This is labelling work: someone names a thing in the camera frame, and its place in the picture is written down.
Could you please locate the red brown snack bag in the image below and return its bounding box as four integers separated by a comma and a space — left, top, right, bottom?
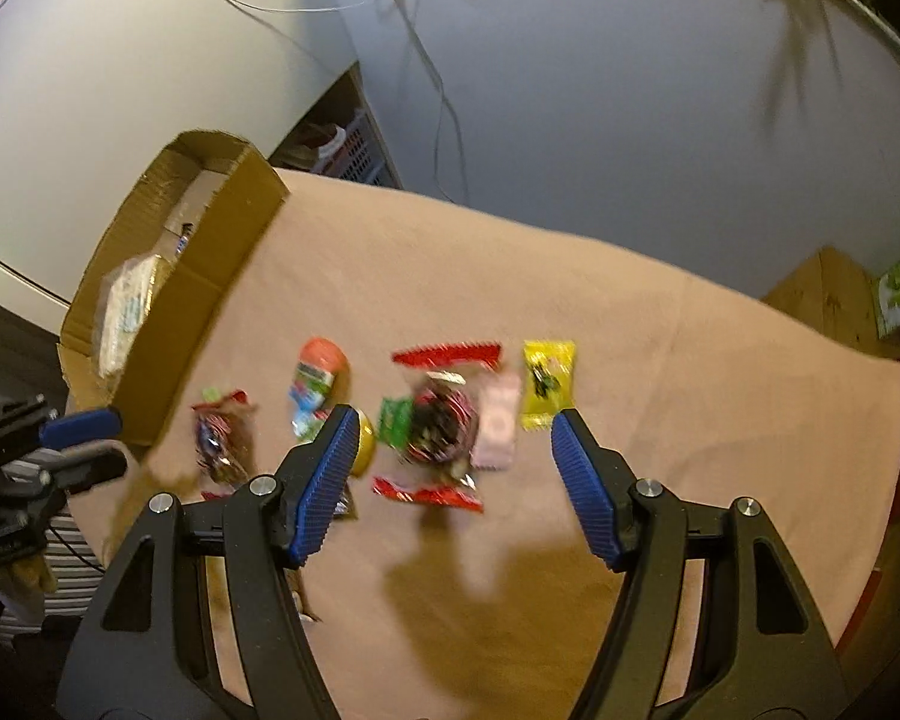
191, 387, 256, 500

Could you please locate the orange blue snack packet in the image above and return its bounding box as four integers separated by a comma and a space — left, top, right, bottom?
289, 337, 349, 440

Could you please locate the yellow round snack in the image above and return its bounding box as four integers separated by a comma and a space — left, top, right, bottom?
351, 411, 377, 478

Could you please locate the yellow candy packet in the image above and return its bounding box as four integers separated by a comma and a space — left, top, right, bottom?
520, 340, 577, 431

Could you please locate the red dark round snack bag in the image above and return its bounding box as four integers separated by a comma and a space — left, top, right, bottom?
372, 341, 502, 514

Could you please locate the pink candy packet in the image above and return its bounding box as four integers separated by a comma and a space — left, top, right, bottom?
471, 372, 521, 470

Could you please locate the black white candy wrapper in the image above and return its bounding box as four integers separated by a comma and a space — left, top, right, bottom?
333, 484, 359, 520

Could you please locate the gloved left hand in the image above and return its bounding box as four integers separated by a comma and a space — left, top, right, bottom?
0, 554, 58, 605

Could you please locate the clear wrapped biscuit pack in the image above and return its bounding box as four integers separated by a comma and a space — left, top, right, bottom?
95, 254, 172, 382

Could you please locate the open cardboard box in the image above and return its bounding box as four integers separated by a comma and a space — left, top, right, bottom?
58, 130, 289, 447

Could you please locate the beige table cloth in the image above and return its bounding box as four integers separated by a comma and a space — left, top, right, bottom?
73, 171, 900, 718

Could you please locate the wooden side table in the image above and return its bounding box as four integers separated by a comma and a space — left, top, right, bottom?
763, 245, 900, 361

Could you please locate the white plastic basket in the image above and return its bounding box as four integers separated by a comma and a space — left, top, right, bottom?
310, 109, 390, 185

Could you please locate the thin wall cable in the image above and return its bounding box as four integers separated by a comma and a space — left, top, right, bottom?
157, 0, 504, 205

